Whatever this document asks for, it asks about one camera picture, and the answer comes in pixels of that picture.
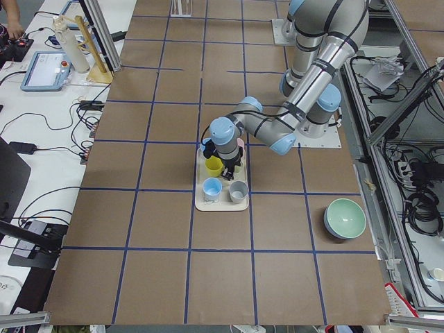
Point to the cream plastic tray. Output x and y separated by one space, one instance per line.
224 202

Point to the white wire cup rack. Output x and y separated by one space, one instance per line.
181 8

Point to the pale cream plastic cup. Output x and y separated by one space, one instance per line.
237 169

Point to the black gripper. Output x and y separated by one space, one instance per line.
232 163

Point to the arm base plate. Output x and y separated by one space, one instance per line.
310 135
284 34

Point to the stacked green blue bowls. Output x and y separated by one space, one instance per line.
344 219

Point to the light blue plastic cup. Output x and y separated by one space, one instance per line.
204 142
212 188

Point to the pink plastic cup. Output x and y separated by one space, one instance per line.
241 143

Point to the grey plastic cup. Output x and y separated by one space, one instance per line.
238 191

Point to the yellow plastic cup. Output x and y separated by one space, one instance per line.
214 166

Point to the blue teach pendant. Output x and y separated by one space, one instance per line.
47 72

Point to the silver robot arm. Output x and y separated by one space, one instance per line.
327 34

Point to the aluminium frame post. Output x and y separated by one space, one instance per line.
96 20

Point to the white thermos bottle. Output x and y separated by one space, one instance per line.
69 44

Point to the wooden mug tree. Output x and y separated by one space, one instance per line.
98 72

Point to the person's hand at desk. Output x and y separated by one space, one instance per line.
15 30

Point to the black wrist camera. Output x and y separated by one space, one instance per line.
210 150

